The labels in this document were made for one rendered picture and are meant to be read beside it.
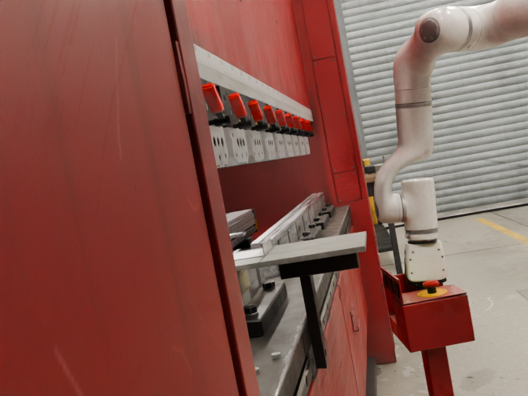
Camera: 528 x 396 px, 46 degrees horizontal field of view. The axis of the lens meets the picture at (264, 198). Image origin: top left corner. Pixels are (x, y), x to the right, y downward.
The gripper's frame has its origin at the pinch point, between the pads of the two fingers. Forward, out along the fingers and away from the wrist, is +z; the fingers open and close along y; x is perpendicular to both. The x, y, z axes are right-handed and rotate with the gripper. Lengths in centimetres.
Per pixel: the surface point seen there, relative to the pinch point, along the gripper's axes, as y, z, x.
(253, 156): -42, -41, -13
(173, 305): -45, -34, -139
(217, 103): -47, -50, -53
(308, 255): -34, -23, -55
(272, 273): -39.8, -11.0, -1.0
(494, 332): 84, 67, 182
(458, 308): 3.2, -0.6, -15.1
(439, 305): -1.2, -1.8, -15.1
